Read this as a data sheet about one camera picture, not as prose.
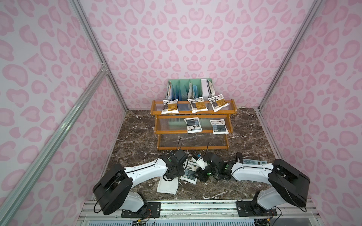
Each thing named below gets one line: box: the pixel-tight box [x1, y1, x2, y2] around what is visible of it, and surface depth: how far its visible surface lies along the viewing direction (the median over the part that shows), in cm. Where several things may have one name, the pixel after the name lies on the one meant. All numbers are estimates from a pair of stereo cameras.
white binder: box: [200, 78, 210, 101], surface depth 99 cm
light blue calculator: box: [242, 158, 268, 165], surface depth 90 cm
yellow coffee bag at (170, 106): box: [161, 98, 180, 115], surface depth 81 cm
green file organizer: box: [168, 78, 213, 101], surface depth 105 cm
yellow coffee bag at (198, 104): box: [187, 96, 209, 114], surface depth 81 cm
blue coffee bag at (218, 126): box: [209, 119, 230, 135], surface depth 90 cm
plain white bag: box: [156, 176, 179, 195], surface depth 82 cm
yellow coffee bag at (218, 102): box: [207, 94, 229, 113], surface depth 83 cm
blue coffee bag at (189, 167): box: [180, 159, 199, 185], surface depth 86 cm
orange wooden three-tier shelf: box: [150, 99, 238, 151], surface depth 95 cm
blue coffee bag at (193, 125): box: [183, 117, 203, 134], surface depth 90 cm
